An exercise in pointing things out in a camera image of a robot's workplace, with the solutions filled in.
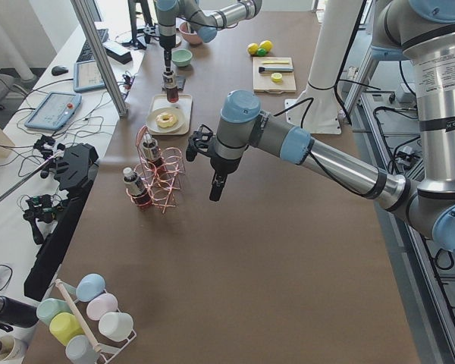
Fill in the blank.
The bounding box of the black keyboard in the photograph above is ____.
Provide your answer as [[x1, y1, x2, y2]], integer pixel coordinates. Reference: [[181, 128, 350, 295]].
[[75, 28, 111, 64]]

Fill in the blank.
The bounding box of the pink bowl with ice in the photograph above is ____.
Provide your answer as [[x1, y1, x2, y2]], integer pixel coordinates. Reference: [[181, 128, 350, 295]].
[[178, 21, 203, 46]]

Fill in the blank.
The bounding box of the green lime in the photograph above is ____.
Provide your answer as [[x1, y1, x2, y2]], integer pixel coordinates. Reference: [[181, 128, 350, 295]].
[[256, 48, 268, 57]]

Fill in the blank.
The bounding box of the blue teach pendant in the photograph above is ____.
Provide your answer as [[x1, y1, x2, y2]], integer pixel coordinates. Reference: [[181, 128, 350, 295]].
[[24, 92, 82, 131], [73, 60, 105, 93]]

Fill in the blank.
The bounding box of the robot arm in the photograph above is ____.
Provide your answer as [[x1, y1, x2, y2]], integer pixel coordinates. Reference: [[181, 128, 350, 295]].
[[155, 0, 262, 71], [186, 1, 455, 253]]

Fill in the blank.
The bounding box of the tea bottle in rack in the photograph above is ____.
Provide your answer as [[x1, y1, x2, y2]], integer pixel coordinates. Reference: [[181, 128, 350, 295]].
[[123, 167, 152, 208], [142, 133, 163, 168]]

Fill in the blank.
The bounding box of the white wire cup rack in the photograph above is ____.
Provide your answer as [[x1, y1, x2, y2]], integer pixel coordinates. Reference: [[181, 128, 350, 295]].
[[55, 279, 137, 363]]

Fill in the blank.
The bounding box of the aluminium frame post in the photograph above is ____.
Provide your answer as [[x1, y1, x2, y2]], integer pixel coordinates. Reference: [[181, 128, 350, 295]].
[[71, 0, 128, 118]]

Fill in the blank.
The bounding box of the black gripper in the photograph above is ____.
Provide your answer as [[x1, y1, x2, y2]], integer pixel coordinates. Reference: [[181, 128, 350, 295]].
[[186, 124, 243, 201], [145, 24, 176, 71]]

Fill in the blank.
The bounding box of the whole lemon outer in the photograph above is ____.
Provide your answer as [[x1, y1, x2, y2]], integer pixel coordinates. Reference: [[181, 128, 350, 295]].
[[246, 43, 259, 55]]

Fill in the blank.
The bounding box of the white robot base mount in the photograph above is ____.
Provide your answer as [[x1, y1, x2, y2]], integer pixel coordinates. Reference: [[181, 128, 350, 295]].
[[285, 0, 366, 134]]

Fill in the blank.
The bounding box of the blue cup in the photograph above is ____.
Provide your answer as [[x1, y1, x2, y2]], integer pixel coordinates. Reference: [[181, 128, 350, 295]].
[[76, 273, 105, 302]]

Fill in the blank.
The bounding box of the copper wire bottle rack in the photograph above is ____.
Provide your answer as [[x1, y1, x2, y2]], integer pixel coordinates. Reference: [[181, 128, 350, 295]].
[[124, 126, 185, 214]]

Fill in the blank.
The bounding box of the black computer mouse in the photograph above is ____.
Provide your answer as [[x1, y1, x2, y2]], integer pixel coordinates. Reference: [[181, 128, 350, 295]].
[[51, 65, 69, 76]]

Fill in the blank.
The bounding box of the grey cup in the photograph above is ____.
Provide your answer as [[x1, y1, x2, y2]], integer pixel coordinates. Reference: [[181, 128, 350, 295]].
[[65, 335, 99, 364]]

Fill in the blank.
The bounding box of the yellow plastic knife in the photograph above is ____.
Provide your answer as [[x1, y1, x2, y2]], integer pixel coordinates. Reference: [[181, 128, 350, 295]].
[[262, 60, 290, 64]]

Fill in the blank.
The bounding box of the wooden cutting board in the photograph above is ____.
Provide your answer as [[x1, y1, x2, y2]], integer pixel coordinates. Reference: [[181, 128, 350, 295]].
[[252, 56, 297, 93]]

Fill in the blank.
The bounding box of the black thermos bottle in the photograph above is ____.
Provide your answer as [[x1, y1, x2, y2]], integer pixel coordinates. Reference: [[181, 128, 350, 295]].
[[0, 296, 38, 332]]

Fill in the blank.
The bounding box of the cream tray with bunny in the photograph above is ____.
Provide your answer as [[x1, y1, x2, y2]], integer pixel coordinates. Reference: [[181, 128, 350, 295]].
[[146, 94, 193, 135]]

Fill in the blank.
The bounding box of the green cup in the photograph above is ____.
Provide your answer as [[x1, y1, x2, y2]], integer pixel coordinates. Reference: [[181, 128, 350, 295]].
[[36, 298, 71, 326]]

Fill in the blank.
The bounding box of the white cup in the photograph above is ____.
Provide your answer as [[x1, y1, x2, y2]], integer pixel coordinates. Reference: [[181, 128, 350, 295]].
[[99, 312, 133, 342]]

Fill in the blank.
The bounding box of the white round plate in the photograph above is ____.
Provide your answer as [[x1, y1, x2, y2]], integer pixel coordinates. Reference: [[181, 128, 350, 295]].
[[146, 107, 186, 133]]

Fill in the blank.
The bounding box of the glazed donut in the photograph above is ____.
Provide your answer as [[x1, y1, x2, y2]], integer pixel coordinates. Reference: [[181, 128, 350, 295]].
[[155, 112, 177, 129]]

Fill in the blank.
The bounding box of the grey folded cloth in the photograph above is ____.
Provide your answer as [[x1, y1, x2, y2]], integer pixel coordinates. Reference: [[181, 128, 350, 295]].
[[175, 75, 186, 91]]

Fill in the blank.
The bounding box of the pink cup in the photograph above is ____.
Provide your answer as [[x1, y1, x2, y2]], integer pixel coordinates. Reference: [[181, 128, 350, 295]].
[[86, 293, 118, 321]]

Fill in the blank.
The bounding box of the green bowl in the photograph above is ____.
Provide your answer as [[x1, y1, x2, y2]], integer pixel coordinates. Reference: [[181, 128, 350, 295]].
[[171, 49, 193, 67]]

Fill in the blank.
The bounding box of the yellow cup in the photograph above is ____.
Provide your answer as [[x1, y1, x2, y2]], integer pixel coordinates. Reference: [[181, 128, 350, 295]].
[[49, 312, 84, 346]]

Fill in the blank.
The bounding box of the tea bottle white cap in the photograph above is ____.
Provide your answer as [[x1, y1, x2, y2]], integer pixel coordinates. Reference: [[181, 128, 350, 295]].
[[162, 71, 179, 103]]

